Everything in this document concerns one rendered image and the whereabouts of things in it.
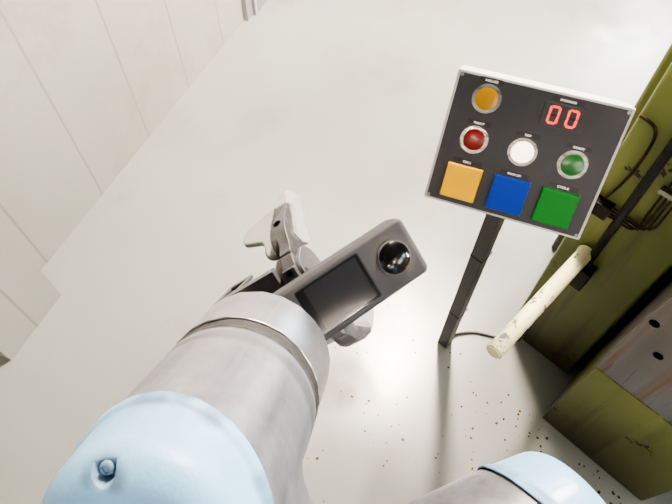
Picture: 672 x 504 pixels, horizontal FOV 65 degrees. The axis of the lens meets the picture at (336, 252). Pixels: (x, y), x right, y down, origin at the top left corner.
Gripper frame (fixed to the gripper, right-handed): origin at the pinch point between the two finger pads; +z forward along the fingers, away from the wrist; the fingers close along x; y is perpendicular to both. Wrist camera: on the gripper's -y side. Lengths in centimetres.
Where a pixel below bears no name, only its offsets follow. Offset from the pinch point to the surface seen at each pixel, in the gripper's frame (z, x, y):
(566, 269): 95, 53, -25
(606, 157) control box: 61, 21, -39
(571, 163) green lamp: 62, 19, -33
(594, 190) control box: 62, 26, -35
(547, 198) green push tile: 63, 23, -26
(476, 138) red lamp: 65, 5, -20
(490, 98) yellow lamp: 63, 0, -26
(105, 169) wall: 173, -57, 120
